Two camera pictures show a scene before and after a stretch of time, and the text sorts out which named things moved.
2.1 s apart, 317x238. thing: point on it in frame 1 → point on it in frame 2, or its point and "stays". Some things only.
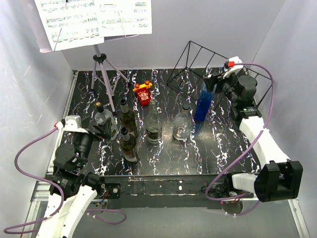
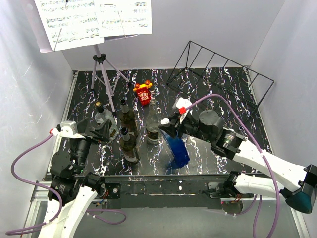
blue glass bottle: x=204 y=101 → x=176 y=149
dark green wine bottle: x=127 y=119 stays
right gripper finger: x=211 y=81 → x=172 y=130
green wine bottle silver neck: x=128 y=146 stays
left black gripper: x=104 y=128 stays
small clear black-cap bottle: x=102 y=114 stays
